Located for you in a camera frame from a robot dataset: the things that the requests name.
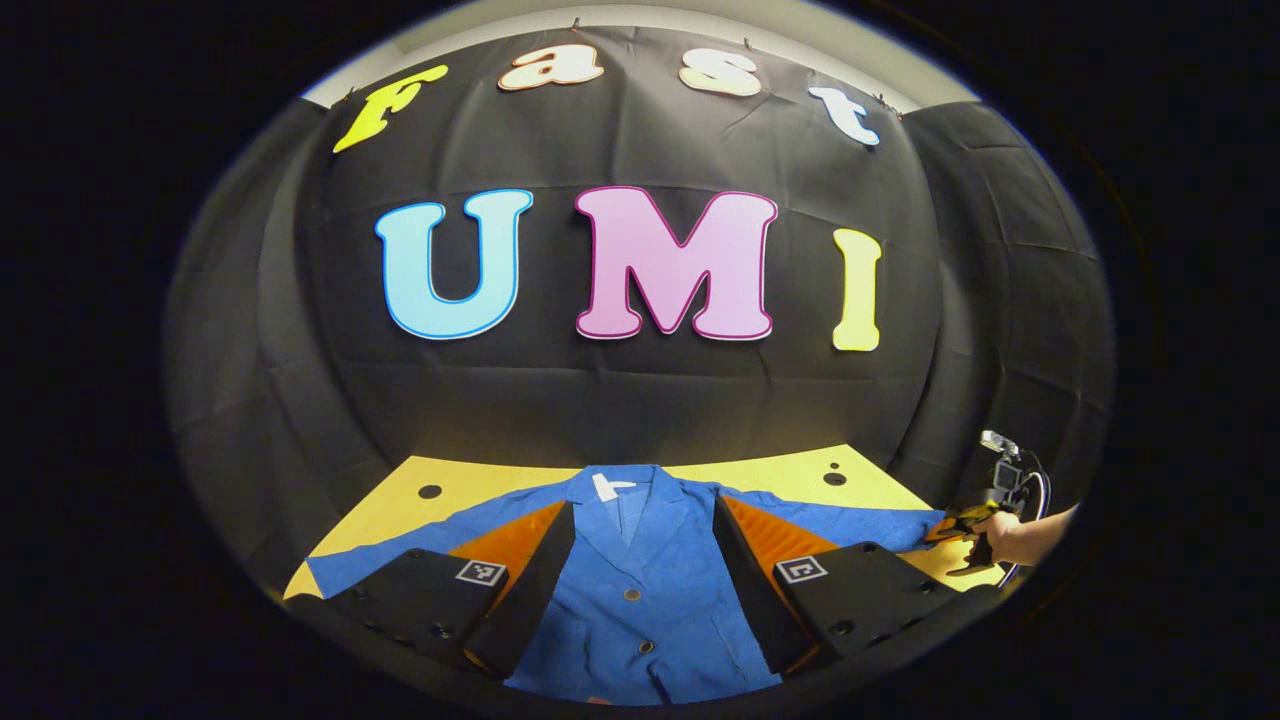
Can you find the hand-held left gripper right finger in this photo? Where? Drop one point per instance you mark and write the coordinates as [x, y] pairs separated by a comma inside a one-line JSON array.
[[750, 590]]

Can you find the blue button shirt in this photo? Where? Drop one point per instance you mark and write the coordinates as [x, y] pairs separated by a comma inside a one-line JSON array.
[[640, 560]]

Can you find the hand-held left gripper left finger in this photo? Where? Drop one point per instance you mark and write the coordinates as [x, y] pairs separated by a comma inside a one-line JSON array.
[[535, 590]]

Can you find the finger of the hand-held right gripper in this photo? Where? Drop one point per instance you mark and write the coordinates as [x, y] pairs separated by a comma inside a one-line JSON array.
[[965, 522]]

